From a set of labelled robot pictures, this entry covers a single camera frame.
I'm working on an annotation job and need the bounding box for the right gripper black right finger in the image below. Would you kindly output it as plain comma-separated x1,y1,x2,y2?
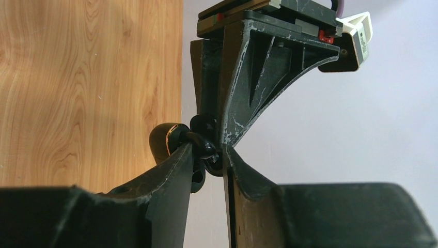
222,146,437,247

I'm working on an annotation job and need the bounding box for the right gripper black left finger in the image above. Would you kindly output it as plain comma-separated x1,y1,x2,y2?
1,144,194,247

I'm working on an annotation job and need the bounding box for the black earbud charging case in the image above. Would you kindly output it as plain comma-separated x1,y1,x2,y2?
149,114,223,193

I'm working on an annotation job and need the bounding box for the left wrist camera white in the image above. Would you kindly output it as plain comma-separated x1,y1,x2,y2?
319,11,373,72

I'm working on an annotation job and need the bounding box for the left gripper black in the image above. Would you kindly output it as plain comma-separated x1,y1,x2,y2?
190,1,342,146

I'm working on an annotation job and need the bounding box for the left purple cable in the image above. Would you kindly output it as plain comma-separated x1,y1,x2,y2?
330,0,347,19

